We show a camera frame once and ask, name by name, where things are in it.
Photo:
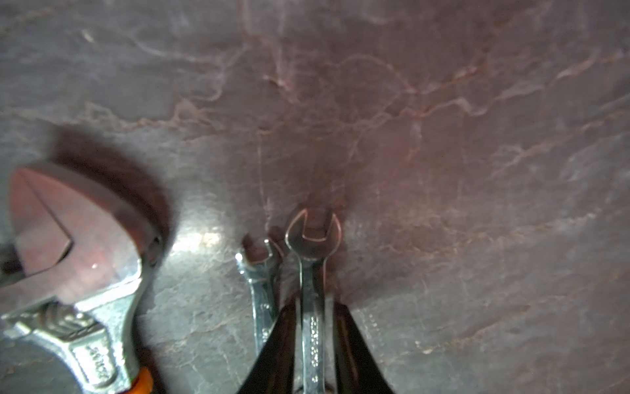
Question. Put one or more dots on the orange handled adjustable wrench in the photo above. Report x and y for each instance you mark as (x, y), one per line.
(85, 253)

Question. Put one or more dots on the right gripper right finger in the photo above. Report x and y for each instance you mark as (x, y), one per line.
(356, 368)

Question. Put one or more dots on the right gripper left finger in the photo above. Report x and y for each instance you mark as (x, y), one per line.
(274, 369)

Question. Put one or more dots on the small silver wrench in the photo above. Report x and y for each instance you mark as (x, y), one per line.
(260, 267)

